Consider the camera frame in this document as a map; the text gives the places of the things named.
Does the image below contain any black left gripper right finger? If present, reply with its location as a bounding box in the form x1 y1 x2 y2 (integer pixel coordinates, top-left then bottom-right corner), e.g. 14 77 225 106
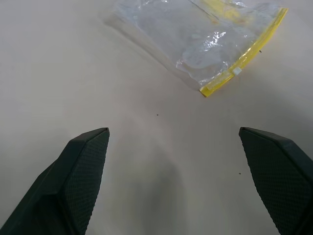
239 126 313 235

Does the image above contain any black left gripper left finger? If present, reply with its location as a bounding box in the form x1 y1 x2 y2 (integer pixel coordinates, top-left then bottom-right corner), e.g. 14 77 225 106
0 127 110 235

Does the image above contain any clear yellow-sealed zip bag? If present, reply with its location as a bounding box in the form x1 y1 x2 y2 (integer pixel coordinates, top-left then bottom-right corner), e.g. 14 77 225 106
102 0 289 98

